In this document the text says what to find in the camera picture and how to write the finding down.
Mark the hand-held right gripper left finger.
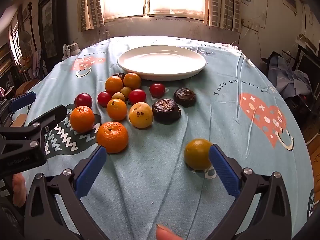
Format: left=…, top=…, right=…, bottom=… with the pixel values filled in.
left=24, top=145, right=110, bottom=240

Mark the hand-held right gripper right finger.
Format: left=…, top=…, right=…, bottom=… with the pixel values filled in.
left=205, top=144, right=298, bottom=240

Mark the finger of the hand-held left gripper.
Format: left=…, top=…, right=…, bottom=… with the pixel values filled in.
left=0, top=92, right=37, bottom=127
left=0, top=104, right=68, bottom=155

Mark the greenish yellow orange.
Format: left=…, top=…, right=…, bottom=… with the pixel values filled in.
left=184, top=138, right=213, bottom=171

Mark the dark red plum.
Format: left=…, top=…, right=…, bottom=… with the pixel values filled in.
left=74, top=93, right=93, bottom=108

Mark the large tangerine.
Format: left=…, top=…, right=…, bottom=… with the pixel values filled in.
left=96, top=121, right=129, bottom=154

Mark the yellow spotted orange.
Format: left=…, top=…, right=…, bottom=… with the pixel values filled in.
left=129, top=102, right=153, bottom=129

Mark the red cherry tomato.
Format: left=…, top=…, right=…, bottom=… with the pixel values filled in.
left=97, top=91, right=112, bottom=108
left=149, top=83, right=166, bottom=98
left=128, top=89, right=147, bottom=105

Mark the white plate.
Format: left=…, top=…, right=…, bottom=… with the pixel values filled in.
left=117, top=45, right=207, bottom=81

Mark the person's left hand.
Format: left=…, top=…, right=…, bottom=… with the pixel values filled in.
left=12, top=173, right=27, bottom=208

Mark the person's right hand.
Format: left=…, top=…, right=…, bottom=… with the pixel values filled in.
left=156, top=224, right=186, bottom=240

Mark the standing fan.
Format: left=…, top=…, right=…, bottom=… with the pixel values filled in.
left=19, top=29, right=33, bottom=53

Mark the light blue printed blanket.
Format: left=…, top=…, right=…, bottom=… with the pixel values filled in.
left=21, top=36, right=315, bottom=240

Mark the orange with dark spot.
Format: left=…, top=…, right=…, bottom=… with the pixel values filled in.
left=106, top=98, right=128, bottom=121

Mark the white jug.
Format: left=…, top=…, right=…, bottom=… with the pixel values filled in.
left=62, top=42, right=81, bottom=60

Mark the cardboard box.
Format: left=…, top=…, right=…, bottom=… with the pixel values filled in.
left=306, top=135, right=320, bottom=188

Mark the pile of blue clothes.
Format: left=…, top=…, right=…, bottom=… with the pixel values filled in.
left=269, top=55, right=313, bottom=98

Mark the checked curtain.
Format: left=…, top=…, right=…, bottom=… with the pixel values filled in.
left=204, top=0, right=243, bottom=32
left=77, top=0, right=105, bottom=32

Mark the black hat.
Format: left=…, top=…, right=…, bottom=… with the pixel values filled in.
left=261, top=51, right=283, bottom=64

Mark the white sheet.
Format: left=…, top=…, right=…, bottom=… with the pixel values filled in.
left=219, top=42, right=241, bottom=52

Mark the dark monitor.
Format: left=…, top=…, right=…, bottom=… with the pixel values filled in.
left=297, top=51, right=320, bottom=85

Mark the white cable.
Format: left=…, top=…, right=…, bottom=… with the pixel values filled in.
left=231, top=26, right=250, bottom=46

